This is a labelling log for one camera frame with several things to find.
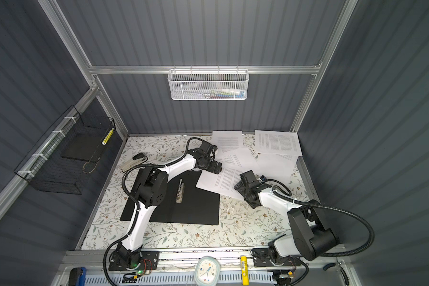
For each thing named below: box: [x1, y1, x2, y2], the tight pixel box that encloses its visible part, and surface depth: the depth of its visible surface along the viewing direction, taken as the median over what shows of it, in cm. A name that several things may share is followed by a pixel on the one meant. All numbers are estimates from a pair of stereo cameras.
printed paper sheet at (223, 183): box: [195, 166, 251, 201], surface depth 99 cm
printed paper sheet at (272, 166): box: [245, 147, 298, 183], surface depth 111 cm
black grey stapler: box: [120, 152, 148, 173], surface depth 105 cm
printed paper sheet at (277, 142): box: [254, 129, 303, 157], surface depth 118 cm
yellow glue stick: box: [240, 256, 250, 286], surface depth 71 cm
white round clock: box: [194, 255, 222, 286], surface depth 70 cm
